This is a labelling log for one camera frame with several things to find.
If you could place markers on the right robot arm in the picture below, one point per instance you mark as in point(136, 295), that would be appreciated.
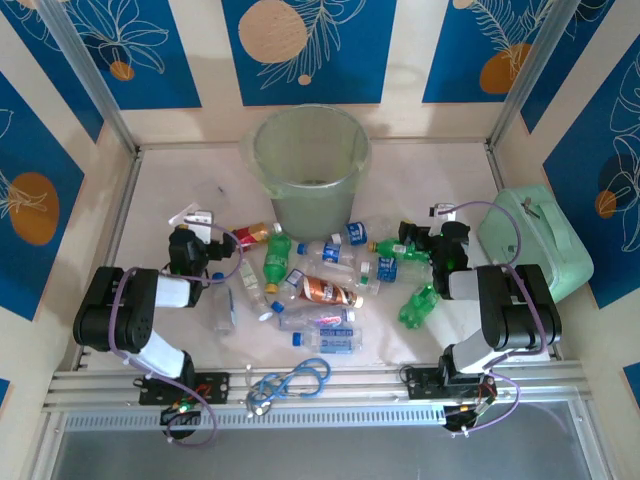
point(520, 310)

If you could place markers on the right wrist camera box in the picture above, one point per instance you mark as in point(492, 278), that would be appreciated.
point(442, 210)

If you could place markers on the aluminium mounting rail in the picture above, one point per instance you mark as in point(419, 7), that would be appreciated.
point(360, 385)

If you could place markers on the small clear bottle blue cap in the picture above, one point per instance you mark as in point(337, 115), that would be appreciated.
point(290, 287)

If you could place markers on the translucent grey waste bin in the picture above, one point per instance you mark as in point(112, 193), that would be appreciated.
point(312, 215)

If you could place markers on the crushed green bottle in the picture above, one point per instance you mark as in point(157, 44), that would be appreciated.
point(417, 307)

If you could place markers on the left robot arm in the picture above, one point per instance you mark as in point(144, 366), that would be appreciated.
point(115, 310)

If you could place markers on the green bottle with yellow cap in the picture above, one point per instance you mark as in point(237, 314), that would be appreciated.
point(276, 260)

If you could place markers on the blue label white cap bottle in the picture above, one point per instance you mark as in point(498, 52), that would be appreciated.
point(387, 270)

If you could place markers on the brown coffee drink bottle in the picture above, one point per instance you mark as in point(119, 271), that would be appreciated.
point(327, 292)

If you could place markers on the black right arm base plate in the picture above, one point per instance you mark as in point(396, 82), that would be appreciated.
point(422, 382)

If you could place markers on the clear crushed bottle blue label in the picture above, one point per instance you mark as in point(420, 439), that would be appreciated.
point(357, 232)

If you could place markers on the clear bottle without label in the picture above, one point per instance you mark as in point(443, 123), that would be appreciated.
point(345, 275)

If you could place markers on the aluminium frame post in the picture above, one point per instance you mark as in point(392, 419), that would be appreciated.
point(530, 75)
point(90, 75)

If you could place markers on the mint green zip bag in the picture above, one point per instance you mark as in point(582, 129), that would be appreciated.
point(560, 250)

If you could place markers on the aluminium rear rail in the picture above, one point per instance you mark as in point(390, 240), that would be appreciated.
point(200, 145)

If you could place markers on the clear bottle with white cap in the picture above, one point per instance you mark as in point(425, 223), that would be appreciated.
point(251, 290)

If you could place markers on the clear bottle pink blue label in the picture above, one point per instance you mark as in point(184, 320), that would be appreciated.
point(315, 318)

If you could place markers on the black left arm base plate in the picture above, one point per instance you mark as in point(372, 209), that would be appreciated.
point(215, 387)

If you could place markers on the clear bottle pale blue label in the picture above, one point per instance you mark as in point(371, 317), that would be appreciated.
point(335, 342)

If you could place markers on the red label plastic bottle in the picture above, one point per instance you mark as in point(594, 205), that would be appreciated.
point(252, 234)

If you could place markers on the clear bottle with blue cap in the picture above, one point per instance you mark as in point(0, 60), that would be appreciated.
point(223, 310)

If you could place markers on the green bottle white label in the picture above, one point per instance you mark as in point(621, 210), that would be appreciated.
point(400, 248)

